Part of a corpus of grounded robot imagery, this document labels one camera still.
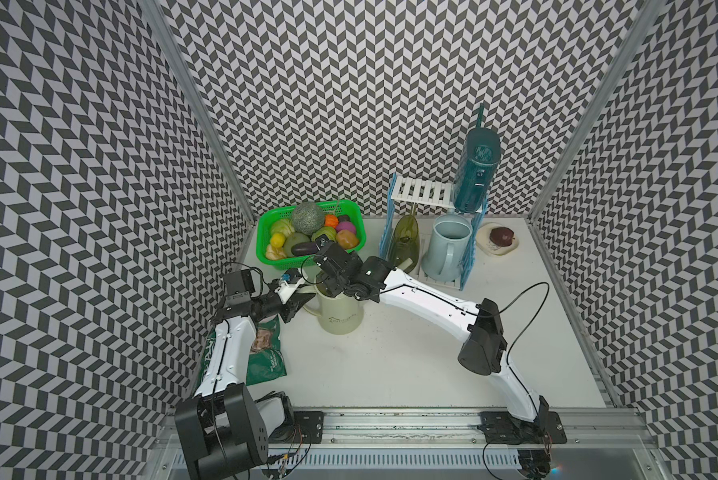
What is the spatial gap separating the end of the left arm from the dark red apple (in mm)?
717

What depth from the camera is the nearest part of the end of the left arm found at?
612 mm

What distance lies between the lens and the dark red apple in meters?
1.07
